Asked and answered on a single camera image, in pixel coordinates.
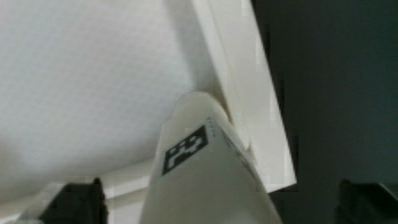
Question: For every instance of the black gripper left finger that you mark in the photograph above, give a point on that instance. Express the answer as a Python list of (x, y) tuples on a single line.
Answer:
[(70, 204)]

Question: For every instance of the white desk top tray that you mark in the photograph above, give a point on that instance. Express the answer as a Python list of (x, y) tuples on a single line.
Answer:
[(103, 59)]

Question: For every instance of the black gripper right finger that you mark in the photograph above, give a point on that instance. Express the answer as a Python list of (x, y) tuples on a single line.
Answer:
[(366, 203)]

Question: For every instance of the white desk leg with marker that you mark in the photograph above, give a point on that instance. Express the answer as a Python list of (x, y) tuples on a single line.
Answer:
[(205, 188)]

